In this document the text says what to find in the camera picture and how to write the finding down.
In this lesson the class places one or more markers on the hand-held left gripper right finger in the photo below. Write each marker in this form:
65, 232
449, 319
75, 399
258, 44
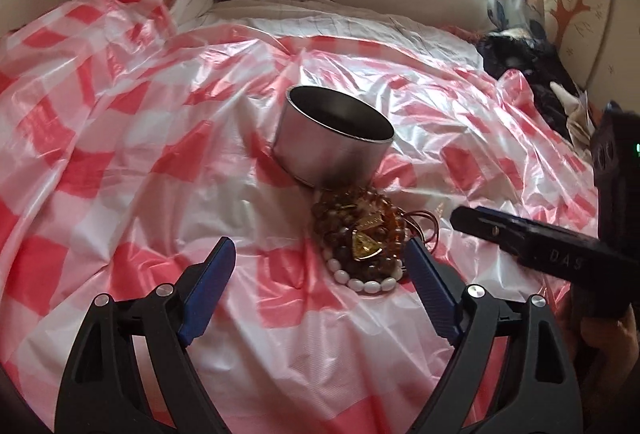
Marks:
430, 289

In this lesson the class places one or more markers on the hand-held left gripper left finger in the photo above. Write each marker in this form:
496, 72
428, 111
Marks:
212, 284

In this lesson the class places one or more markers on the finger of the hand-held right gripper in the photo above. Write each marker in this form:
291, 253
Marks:
520, 236

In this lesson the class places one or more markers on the yellow triangular pendant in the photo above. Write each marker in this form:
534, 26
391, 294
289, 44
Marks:
364, 245

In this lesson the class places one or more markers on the round silver metal tin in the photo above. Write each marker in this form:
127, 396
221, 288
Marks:
325, 149

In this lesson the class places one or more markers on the person's right hand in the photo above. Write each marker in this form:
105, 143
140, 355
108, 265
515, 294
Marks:
607, 339

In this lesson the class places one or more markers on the crumpled white cloth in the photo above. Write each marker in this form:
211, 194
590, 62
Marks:
577, 119

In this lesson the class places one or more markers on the pile of dark clothes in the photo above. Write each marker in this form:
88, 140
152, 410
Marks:
525, 59

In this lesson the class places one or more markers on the red white checked plastic sheet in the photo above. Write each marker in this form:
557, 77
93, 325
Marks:
150, 139

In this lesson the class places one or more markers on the small blue print curtain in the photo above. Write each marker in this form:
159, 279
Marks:
515, 9

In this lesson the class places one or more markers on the tree print wall panel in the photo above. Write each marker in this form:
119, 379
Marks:
585, 4

